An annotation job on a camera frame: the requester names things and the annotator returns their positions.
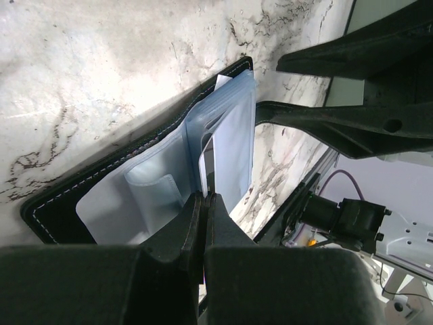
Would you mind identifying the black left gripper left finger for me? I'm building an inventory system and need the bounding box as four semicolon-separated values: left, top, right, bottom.
1;193;203;324

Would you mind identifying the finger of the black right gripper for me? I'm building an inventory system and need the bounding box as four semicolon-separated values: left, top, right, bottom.
276;15;432;80
256;101;432;159

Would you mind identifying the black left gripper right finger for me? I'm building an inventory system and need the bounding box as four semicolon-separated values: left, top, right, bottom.
204;194;385;324

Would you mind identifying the black leather card holder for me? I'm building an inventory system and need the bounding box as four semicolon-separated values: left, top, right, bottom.
20;56;256;244

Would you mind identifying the grey credit card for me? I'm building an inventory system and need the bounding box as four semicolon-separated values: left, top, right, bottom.
199;133;215;197

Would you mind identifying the clear plastic storage box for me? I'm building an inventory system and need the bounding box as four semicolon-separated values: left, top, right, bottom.
325;1;432;106

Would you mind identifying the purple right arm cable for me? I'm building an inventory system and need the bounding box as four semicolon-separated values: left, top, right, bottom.
283;169;366;244

